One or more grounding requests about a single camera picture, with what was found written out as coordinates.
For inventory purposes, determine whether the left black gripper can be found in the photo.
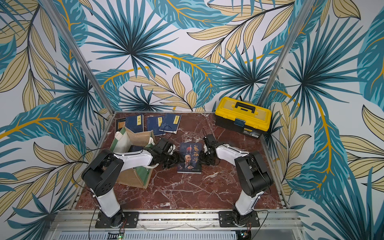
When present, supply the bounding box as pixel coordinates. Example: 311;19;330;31
161;151;187;170

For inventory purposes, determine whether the dark book old man back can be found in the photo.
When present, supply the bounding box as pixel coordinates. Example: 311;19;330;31
177;143;203;174

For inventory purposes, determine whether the green beige canvas bag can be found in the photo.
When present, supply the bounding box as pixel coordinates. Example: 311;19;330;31
110;127;157;189

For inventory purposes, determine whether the blue book table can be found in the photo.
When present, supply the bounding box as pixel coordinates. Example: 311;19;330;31
128;145;143;153

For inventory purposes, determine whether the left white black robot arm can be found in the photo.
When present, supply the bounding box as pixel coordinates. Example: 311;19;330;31
81;139;184;228

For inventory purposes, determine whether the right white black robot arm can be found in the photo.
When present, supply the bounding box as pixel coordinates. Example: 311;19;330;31
199;134;274;227

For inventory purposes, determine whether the blue book back middle right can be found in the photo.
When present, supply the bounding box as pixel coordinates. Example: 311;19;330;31
159;114;182;134

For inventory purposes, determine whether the blue book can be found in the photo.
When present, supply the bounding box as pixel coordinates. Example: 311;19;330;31
147;117;165;137
125;115;144;133
159;114;182;134

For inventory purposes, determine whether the blue book back middle left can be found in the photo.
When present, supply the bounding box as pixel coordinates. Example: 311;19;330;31
147;117;165;137

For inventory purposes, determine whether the yellow black toolbox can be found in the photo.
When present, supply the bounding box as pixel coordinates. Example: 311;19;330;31
215;97;272;138

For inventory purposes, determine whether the brown cover book back left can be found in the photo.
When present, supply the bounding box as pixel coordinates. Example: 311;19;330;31
115;118;126;132

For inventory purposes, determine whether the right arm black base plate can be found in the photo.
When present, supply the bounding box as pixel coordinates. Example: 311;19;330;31
219;210;260;228

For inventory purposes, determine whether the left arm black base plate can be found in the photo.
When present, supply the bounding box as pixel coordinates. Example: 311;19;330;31
95;211;140;229

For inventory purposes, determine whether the left metal frame post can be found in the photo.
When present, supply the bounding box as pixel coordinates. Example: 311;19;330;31
40;0;115;115

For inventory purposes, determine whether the metal frame post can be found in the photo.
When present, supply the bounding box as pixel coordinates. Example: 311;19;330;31
40;0;115;115
257;1;315;107

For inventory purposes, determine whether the front aluminium rail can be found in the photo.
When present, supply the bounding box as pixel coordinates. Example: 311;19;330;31
45;209;308;240

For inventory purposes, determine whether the right metal frame post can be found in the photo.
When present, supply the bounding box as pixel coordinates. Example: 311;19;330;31
257;1;315;107

